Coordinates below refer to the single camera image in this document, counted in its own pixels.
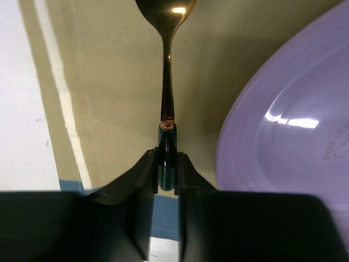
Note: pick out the purple plastic plate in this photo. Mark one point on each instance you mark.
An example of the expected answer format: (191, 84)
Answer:
(288, 129)

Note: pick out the blue beige checked placemat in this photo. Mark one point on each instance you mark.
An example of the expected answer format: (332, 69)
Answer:
(81, 87)

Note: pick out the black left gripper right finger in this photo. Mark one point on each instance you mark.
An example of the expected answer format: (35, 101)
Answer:
(217, 225)

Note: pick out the gold fork green handle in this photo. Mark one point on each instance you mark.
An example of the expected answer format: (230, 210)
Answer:
(166, 17)

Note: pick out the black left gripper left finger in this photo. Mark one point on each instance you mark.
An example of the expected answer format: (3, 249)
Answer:
(111, 224)

